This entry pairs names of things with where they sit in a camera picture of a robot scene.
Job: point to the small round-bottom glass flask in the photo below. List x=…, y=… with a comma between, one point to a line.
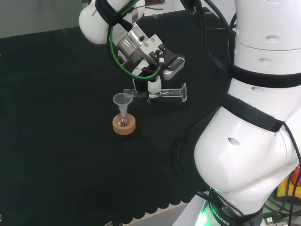
x=122, y=120

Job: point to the clear graduated cylinder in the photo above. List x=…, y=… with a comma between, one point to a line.
x=170, y=93

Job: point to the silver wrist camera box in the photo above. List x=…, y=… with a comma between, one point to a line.
x=170, y=73

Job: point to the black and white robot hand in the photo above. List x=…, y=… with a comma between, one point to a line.
x=154, y=87

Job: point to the small metal cloth clip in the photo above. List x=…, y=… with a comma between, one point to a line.
x=154, y=16

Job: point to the yellow stop button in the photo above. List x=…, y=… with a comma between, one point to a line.
x=283, y=190

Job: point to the black bench cloth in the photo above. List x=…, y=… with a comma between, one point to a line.
x=58, y=94

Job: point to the clear plastic funnel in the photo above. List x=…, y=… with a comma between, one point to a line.
x=122, y=100

